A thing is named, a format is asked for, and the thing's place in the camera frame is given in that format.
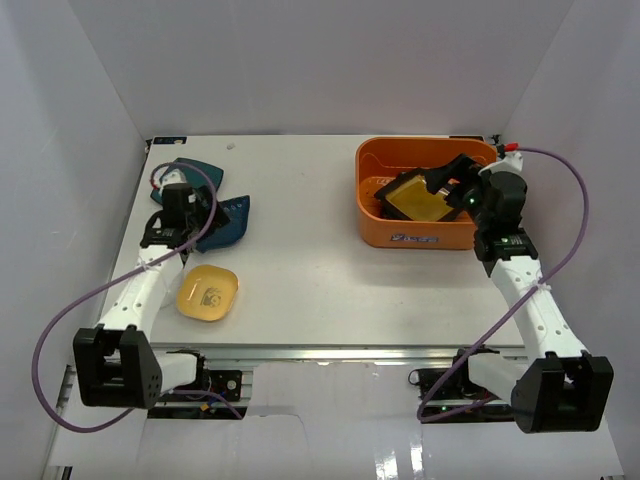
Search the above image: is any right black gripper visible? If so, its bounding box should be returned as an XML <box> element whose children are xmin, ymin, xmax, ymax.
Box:
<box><xmin>424</xmin><ymin>154</ymin><xmax>491</xmax><ymax>230</ymax></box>

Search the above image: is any dark blue shell plate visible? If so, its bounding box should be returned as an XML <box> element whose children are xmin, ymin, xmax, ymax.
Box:
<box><xmin>195</xmin><ymin>195</ymin><xmax>251</xmax><ymax>253</ymax></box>

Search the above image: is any black and amber square plate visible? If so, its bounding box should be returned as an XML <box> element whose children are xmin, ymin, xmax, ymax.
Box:
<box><xmin>374</xmin><ymin>168</ymin><xmax>462</xmax><ymax>222</ymax></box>

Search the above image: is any yellow rounded plate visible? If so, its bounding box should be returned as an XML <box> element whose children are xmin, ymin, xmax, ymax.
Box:
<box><xmin>176</xmin><ymin>265</ymin><xmax>239</xmax><ymax>322</ymax></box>

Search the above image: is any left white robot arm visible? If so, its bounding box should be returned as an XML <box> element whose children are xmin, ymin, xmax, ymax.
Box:
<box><xmin>73</xmin><ymin>182</ymin><xmax>217</xmax><ymax>409</ymax></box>

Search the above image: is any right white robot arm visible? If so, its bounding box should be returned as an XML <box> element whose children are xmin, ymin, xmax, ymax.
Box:
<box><xmin>416</xmin><ymin>148</ymin><xmax>614</xmax><ymax>434</ymax></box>

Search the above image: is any orange plastic bin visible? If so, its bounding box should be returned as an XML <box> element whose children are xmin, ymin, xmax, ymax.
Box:
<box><xmin>355</xmin><ymin>136</ymin><xmax>497</xmax><ymax>250</ymax></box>

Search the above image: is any teal square plate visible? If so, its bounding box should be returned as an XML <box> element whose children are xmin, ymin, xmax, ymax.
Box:
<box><xmin>160</xmin><ymin>157</ymin><xmax>224</xmax><ymax>193</ymax></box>

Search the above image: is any blue table label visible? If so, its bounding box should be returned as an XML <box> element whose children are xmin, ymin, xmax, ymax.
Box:
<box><xmin>151</xmin><ymin>136</ymin><xmax>188</xmax><ymax>145</ymax></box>

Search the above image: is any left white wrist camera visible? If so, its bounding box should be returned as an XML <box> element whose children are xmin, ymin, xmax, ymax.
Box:
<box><xmin>150</xmin><ymin>168</ymin><xmax>187</xmax><ymax>194</ymax></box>

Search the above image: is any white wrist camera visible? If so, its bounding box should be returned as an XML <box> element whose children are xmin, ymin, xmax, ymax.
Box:
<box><xmin>150</xmin><ymin>168</ymin><xmax>187</xmax><ymax>194</ymax></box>
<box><xmin>490</xmin><ymin>143</ymin><xmax>524</xmax><ymax>174</ymax></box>

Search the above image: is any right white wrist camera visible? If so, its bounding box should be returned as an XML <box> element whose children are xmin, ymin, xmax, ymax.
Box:
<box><xmin>490</xmin><ymin>143</ymin><xmax>524</xmax><ymax>174</ymax></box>

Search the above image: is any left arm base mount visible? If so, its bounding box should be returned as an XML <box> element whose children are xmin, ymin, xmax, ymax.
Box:
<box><xmin>147</xmin><ymin>368</ymin><xmax>247</xmax><ymax>420</ymax></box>

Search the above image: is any aluminium table front rail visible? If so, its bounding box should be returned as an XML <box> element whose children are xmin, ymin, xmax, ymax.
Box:
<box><xmin>149</xmin><ymin>344</ymin><xmax>531</xmax><ymax>362</ymax></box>

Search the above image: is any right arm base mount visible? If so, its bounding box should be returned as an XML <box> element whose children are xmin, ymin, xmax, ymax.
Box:
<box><xmin>408</xmin><ymin>367</ymin><xmax>511</xmax><ymax>416</ymax></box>

